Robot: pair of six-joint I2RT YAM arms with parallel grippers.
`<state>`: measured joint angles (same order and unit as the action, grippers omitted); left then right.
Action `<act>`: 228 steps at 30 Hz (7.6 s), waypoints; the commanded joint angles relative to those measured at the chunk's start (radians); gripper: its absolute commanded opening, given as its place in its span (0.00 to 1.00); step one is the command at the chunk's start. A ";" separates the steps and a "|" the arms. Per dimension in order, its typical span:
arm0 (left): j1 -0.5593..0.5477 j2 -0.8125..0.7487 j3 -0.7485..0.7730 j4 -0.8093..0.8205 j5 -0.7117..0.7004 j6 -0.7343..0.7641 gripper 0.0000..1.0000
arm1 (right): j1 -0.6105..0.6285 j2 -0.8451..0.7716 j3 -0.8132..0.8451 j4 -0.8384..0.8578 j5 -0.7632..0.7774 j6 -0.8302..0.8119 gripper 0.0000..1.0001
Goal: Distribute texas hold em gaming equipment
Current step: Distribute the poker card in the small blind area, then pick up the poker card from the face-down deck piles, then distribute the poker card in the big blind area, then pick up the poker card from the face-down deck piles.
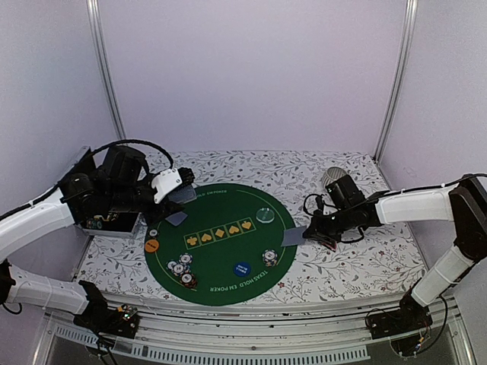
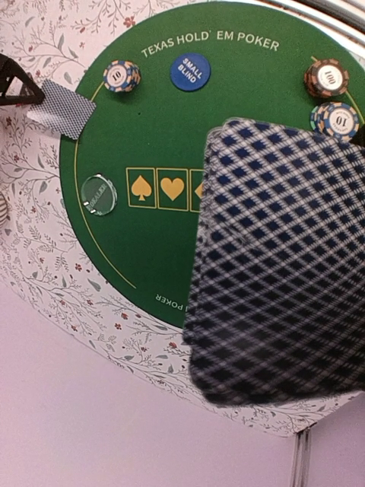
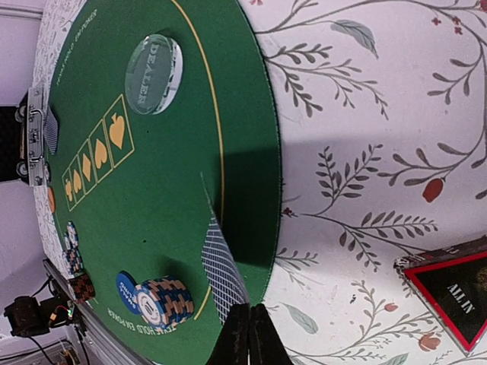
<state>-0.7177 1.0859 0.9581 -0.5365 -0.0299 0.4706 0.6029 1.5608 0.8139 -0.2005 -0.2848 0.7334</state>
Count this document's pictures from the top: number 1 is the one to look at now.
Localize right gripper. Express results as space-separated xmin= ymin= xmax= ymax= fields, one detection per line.
xmin=303 ymin=206 xmax=355 ymax=243

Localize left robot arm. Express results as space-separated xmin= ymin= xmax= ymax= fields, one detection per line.
xmin=1 ymin=139 xmax=195 ymax=330

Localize front aluminium rail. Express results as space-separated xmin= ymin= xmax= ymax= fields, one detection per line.
xmin=32 ymin=294 xmax=476 ymax=364

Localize round green poker mat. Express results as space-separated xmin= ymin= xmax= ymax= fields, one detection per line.
xmin=145 ymin=183 xmax=297 ymax=306

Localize blue-backed card deck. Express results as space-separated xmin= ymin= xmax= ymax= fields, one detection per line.
xmin=167 ymin=186 xmax=197 ymax=205

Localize striped ceramic cup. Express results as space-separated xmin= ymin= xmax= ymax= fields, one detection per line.
xmin=322 ymin=167 xmax=348 ymax=187

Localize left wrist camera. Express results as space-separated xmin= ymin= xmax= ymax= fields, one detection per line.
xmin=150 ymin=167 xmax=195 ymax=204

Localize right aluminium frame post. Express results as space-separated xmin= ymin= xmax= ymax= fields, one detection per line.
xmin=373 ymin=0 xmax=419 ymax=164

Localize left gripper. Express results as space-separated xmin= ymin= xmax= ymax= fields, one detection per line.
xmin=108 ymin=173 xmax=186 ymax=227

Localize lower poker chip row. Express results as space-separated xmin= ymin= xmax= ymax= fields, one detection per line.
xmin=85 ymin=215 xmax=110 ymax=230

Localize black red triangle token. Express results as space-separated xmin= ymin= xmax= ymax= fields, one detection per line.
xmin=320 ymin=239 xmax=337 ymax=252

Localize orange big blind button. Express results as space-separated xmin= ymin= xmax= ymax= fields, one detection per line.
xmin=145 ymin=239 xmax=160 ymax=253

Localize clear dealer button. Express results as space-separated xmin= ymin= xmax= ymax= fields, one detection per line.
xmin=256 ymin=207 xmax=275 ymax=224

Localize face-down cards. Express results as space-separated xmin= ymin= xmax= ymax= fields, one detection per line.
xmin=281 ymin=226 xmax=307 ymax=247
xmin=165 ymin=211 xmax=188 ymax=227

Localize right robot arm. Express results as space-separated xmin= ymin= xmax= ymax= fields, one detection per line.
xmin=302 ymin=173 xmax=486 ymax=332

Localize aluminium frame post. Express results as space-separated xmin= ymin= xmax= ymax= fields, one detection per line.
xmin=86 ymin=0 xmax=127 ymax=140
xmin=373 ymin=0 xmax=419 ymax=164

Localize left aluminium frame post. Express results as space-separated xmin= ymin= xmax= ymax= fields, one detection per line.
xmin=86 ymin=0 xmax=127 ymax=140

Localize blue small blind button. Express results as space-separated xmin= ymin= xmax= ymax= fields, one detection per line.
xmin=233 ymin=262 xmax=251 ymax=278

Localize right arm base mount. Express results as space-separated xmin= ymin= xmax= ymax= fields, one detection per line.
xmin=364 ymin=303 xmax=433 ymax=357

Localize poker chip stack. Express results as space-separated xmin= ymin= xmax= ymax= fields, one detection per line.
xmin=166 ymin=252 xmax=193 ymax=277
xmin=262 ymin=249 xmax=278 ymax=267

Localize aluminium poker set case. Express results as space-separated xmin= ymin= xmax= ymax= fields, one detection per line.
xmin=60 ymin=145 xmax=154 ymax=236

